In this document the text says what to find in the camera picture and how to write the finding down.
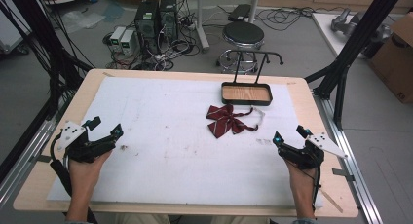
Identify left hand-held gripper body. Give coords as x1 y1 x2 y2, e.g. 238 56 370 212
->
56 120 117 164

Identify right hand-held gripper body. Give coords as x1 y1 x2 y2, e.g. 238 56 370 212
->
279 132 349 170

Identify black rack with wooden tray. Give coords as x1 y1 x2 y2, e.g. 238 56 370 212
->
220 49 284 107

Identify red striped bow tie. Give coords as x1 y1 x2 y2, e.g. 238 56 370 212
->
206 103 266 140

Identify person's right hand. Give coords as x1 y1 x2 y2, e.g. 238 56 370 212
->
284 159 318 200

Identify person's left hand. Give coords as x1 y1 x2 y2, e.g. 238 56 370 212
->
68 150 113 196

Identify grey tape piece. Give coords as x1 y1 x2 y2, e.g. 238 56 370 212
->
34 154 54 164
331 168 356 182

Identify white foam mat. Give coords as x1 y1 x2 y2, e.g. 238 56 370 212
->
47 76 324 208

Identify thin wooden stick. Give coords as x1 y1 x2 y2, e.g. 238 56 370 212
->
319 187 344 214

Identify white power supply box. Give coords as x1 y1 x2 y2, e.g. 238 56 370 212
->
109 26 127 52
120 29 139 56

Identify clear plastic sheet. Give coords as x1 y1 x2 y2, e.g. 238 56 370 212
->
60 9 107 32

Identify white floor board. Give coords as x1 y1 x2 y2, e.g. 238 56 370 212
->
311 12 401 60

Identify brown cardboard box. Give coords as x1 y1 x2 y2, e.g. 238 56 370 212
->
369 13 413 104

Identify black round stool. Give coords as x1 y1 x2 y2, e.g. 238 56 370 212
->
216 21 266 74

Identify black computer tower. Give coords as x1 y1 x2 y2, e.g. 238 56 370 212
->
158 0 179 43
133 0 161 55

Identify grey machine part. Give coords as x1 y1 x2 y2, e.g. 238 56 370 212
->
330 8 393 44

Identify white cabinet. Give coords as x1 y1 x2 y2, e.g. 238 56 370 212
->
0 0 32 54

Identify black flat device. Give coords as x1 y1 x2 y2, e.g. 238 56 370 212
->
227 3 253 23

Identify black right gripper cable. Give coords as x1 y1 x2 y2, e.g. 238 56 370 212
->
310 165 323 212

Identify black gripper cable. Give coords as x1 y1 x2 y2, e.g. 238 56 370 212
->
310 165 323 212
49 133 74 200

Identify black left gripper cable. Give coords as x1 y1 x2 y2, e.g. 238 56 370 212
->
49 133 74 200

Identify aluminium rail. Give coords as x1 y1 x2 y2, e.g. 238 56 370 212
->
0 116 66 206
313 90 385 224

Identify black metal frame stand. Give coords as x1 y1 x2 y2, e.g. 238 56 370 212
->
0 0 95 122
304 0 407 131

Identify black floor cables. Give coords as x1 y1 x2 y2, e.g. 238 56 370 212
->
255 5 346 32

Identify grey table leg post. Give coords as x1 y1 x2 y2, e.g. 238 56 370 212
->
247 0 261 24
194 0 211 54

